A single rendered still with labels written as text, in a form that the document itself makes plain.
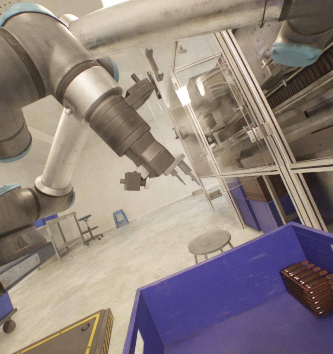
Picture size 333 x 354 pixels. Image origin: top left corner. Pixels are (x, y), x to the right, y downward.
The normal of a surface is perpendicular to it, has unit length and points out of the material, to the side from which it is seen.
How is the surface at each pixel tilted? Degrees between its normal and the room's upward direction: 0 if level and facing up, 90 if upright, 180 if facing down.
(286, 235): 90
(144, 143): 107
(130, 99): 97
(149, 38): 148
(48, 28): 89
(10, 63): 116
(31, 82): 143
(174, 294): 90
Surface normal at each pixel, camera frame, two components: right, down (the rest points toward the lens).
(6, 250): 0.23, -0.53
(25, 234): 0.69, -0.68
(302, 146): -0.92, 0.39
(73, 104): -0.36, 0.54
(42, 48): 0.72, 0.02
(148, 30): -0.29, 0.89
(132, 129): 0.28, -0.04
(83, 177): -0.03, -0.07
